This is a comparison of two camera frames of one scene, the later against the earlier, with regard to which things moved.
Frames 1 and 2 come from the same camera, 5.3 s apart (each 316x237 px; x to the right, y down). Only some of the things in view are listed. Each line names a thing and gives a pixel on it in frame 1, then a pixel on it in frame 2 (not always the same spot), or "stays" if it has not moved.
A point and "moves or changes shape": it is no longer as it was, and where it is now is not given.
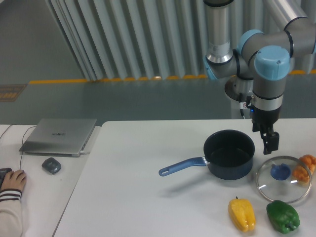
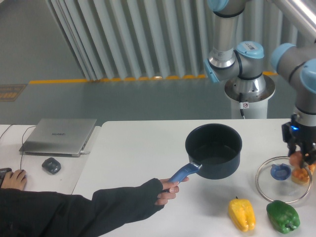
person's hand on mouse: x=14 y=179 stays
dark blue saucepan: x=229 y=154 moves or changes shape
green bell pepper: x=282 y=217 stays
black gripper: x=265 y=119 -> x=293 y=130
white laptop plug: x=84 y=152 stays
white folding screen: x=127 y=39 stays
